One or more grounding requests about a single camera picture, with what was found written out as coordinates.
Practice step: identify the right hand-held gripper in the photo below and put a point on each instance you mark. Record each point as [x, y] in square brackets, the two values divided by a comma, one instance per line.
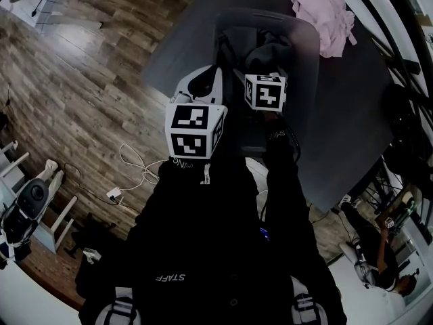
[267, 95]

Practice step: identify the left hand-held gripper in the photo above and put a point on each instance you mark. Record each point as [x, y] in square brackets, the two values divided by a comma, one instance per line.
[189, 141]

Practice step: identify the dark grey laundry garment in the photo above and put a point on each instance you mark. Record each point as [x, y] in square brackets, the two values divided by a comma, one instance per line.
[270, 53]

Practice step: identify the black laundry garment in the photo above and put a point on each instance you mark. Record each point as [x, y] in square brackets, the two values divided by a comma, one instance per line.
[230, 56]

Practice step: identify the dark grey laundry basket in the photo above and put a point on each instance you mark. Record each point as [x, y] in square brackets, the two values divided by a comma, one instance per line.
[304, 46]

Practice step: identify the pink laundry garment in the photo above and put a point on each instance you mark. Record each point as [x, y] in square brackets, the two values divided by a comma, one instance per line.
[321, 15]

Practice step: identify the person's left forearm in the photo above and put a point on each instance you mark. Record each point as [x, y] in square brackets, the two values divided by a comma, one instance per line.
[189, 185]

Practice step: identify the person's right forearm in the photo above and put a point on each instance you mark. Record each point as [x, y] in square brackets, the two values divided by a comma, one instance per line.
[282, 168]

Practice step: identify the white power adapter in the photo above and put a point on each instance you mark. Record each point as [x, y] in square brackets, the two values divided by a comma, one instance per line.
[113, 193]

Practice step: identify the person's black jacket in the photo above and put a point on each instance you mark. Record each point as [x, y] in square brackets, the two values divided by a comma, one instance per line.
[209, 256]

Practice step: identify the blue lit screen device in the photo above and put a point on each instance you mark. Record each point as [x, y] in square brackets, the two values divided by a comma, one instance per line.
[265, 234]

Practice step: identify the small white device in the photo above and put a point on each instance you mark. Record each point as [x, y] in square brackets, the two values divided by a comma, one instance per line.
[91, 254]

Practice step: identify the white stool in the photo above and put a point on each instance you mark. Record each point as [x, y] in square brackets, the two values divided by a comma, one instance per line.
[59, 222]

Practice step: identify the white and black robot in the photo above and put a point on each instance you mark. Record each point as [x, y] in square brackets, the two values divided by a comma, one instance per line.
[27, 201]

